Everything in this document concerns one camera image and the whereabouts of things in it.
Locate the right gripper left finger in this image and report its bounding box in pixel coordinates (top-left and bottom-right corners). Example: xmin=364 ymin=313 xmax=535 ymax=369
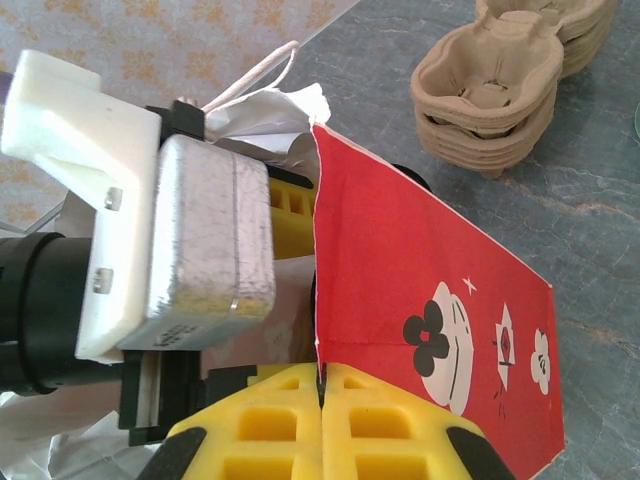
xmin=134 ymin=362 xmax=324 ymax=480

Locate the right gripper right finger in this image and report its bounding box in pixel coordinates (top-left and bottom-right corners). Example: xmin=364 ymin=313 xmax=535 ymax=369
xmin=319 ymin=362 xmax=516 ymax=480

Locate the red and white paper bag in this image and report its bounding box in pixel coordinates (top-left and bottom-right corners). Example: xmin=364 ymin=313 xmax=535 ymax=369
xmin=0 ymin=42 xmax=567 ymax=480

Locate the brown pulp cup carrier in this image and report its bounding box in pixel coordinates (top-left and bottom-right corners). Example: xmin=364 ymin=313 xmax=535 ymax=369
xmin=418 ymin=34 xmax=619 ymax=159
xmin=422 ymin=49 xmax=616 ymax=180
xmin=414 ymin=19 xmax=621 ymax=146
xmin=409 ymin=0 xmax=621 ymax=124

